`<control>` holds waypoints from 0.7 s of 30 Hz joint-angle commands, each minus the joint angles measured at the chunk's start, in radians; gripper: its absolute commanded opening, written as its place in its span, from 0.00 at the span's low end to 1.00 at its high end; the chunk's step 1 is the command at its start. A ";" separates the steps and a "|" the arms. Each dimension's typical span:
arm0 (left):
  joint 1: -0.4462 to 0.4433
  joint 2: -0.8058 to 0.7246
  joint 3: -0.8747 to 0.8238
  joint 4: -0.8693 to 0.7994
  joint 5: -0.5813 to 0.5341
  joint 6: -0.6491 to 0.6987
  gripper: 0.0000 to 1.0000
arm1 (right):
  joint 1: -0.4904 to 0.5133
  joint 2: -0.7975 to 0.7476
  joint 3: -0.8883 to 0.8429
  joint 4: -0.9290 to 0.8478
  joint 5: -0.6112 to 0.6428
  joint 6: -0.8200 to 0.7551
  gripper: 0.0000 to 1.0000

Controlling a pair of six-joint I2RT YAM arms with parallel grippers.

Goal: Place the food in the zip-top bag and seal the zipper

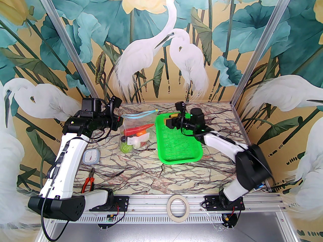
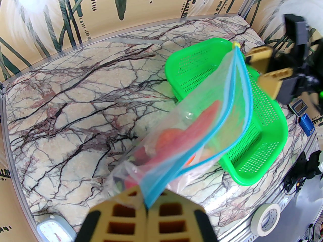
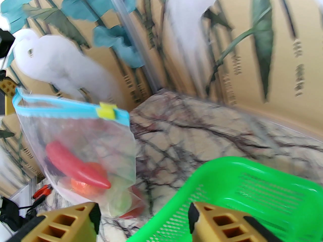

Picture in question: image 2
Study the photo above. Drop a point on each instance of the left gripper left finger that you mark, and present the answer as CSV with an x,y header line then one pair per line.
x,y
118,220

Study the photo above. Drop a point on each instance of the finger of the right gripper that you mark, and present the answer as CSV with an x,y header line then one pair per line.
x,y
261,59
275,81

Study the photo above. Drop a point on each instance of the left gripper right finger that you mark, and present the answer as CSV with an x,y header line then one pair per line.
x,y
176,218

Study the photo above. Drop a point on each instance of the clear zip-top bag blue zipper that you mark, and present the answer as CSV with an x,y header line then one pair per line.
x,y
202,104

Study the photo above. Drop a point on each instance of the red tomato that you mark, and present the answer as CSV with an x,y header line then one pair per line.
x,y
165,138

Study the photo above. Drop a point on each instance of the long red chili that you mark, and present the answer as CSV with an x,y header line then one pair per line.
x,y
194,127

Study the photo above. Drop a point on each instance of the calculator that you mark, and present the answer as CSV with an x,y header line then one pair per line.
x,y
298,108

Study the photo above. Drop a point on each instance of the green plastic basket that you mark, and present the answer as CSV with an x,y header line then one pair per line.
x,y
267,125

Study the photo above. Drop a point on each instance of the blue box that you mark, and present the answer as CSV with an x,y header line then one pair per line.
x,y
307,124

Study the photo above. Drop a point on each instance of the white kitchen scale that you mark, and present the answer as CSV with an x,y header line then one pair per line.
x,y
55,229

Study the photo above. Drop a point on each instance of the white tape roll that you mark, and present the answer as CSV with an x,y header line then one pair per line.
x,y
257,223

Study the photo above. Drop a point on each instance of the aluminium frame post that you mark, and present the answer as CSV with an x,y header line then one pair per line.
x,y
249,0

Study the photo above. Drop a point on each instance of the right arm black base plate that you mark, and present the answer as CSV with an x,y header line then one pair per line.
x,y
302,170

